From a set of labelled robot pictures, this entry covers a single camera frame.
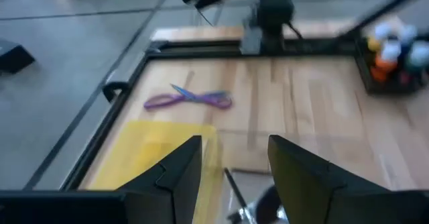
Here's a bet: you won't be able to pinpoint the clear plastic bin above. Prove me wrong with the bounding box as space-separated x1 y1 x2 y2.
214 165 292 224

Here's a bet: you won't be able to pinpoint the black frame clamp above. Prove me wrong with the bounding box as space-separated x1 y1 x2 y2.
102 80 131 103

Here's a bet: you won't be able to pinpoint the black aluminium table frame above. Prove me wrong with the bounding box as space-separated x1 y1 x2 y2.
60 0 429 191

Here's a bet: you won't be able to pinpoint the black fan brush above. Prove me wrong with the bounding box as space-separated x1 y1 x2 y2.
256 184 284 220

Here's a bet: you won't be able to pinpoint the yellow plastic bin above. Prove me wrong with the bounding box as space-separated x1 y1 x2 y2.
80 119 225 224

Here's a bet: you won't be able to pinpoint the black paintbrush silver ferrule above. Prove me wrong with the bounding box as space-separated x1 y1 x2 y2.
223 167 257 224

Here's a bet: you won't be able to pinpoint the black wedge-shaped object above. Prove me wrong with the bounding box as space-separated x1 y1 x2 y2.
0 38 36 76

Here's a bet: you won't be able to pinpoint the green paint bottle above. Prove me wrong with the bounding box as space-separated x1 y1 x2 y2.
404 40 429 76

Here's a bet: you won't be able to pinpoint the white cup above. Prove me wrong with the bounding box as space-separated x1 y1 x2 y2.
367 21 395 54

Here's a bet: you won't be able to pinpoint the orange paint bottle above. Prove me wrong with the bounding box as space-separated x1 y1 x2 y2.
370 40 403 83

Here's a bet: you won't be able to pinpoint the purple-handled scissors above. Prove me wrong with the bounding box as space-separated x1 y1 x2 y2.
143 82 233 111

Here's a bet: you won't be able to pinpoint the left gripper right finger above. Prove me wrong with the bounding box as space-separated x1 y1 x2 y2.
267 135 391 224

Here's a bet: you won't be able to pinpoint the black paint bottle tray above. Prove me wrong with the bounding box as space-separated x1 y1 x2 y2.
355 32 429 95

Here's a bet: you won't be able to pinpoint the blue paint bottle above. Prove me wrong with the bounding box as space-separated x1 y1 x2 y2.
397 23 420 56

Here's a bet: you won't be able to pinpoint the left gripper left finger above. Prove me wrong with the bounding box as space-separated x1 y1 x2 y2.
122 135 203 224

